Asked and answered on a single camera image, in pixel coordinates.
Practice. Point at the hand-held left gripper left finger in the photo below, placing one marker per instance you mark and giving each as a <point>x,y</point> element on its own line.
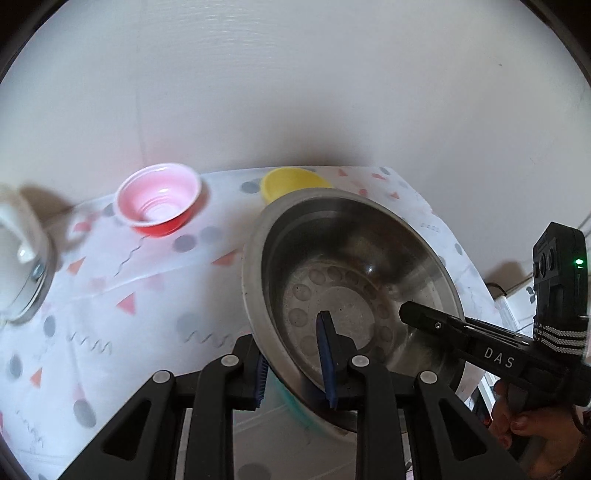
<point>261,378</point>

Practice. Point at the yellow bowl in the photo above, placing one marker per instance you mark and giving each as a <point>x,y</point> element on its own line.
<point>286,182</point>

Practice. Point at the white ceramic kettle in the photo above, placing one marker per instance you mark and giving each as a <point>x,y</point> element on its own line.
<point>9,267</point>

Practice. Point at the person's right hand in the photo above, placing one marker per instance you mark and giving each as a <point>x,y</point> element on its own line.
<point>545,438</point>

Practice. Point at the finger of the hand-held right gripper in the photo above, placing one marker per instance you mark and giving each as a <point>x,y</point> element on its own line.
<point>429,318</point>

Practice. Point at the stainless steel bowl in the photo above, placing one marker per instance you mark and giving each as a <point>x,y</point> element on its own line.
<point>369,258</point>

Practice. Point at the silver kettle base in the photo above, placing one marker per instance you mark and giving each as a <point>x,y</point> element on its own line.
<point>41,286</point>

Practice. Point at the teal plate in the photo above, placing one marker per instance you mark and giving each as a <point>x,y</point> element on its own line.
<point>291,401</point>

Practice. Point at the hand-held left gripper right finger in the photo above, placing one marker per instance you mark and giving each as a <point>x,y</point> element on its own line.
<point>328,360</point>

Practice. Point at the red plastic bowl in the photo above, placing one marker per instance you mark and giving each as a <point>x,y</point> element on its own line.
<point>152,194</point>

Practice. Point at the white patterned tablecloth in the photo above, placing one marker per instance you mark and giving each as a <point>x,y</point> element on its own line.
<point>138,323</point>

